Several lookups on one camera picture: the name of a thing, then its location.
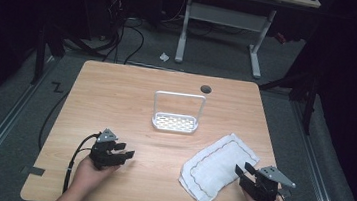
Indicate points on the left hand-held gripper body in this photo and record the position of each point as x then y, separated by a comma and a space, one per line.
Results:
102, 154

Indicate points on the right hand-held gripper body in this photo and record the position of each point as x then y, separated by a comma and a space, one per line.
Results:
262, 188

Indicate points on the white cloth with stitched border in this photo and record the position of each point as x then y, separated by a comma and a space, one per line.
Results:
212, 169

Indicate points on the person's left hand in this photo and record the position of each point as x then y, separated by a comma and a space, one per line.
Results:
86, 176

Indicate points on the wooden table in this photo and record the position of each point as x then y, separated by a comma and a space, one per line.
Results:
126, 101

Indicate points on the black tape strip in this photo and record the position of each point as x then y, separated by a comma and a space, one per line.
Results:
34, 171

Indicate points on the black stand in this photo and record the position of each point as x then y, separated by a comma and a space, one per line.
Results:
39, 55
308, 104

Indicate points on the black table grommet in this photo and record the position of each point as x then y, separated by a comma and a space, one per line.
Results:
205, 89

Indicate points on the white paper scrap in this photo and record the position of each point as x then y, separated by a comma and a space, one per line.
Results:
164, 57

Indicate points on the white-legged background desk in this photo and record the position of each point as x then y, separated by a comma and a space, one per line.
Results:
225, 16

